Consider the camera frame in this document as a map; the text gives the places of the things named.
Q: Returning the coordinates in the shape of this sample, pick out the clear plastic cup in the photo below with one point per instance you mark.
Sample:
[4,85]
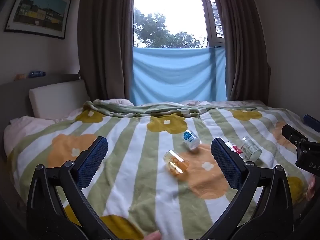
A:
[251,148]

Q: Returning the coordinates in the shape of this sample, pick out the framed wall picture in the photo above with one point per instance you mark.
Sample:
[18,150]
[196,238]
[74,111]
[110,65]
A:
[37,8]

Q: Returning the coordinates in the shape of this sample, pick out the person's right hand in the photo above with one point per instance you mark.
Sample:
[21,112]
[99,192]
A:
[311,188]

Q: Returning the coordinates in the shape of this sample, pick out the white pillow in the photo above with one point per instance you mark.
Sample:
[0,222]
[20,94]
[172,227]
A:
[57,99]

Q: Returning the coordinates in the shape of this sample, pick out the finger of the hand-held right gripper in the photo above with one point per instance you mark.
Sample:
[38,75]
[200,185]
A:
[293,134]
[312,120]

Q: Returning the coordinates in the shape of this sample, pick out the brown curtain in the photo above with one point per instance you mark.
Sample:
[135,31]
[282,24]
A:
[241,42]
[106,40]

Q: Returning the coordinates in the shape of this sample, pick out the white bed sheet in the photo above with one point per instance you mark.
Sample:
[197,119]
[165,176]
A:
[23,130]

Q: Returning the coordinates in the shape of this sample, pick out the striped floral blanket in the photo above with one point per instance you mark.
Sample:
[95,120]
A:
[155,170]

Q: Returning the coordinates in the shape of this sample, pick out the grey headboard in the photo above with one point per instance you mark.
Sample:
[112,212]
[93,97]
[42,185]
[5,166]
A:
[17,87]

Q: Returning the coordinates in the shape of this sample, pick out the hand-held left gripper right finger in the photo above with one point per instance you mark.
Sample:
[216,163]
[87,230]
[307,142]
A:
[225,165]

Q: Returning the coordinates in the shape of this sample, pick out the person's left hand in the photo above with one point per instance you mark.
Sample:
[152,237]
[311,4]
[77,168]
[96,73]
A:
[153,236]

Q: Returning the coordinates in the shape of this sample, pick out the clear cup with red label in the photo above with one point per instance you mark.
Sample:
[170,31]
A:
[235,150]

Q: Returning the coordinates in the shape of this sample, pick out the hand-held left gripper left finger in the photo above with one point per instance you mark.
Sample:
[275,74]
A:
[92,165]

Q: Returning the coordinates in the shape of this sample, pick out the window frame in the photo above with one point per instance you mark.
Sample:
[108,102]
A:
[212,15]

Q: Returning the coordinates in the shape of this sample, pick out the white cup with blue label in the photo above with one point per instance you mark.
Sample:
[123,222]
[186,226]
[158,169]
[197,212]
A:
[191,139]

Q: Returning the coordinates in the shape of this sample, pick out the blue bottle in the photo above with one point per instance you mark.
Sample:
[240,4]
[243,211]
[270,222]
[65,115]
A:
[37,73]

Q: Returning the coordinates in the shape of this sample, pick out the yellow transparent cup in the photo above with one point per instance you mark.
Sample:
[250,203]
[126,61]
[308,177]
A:
[175,164]

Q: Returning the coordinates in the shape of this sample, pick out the light blue cloth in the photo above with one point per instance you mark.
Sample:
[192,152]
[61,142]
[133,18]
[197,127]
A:
[178,76]

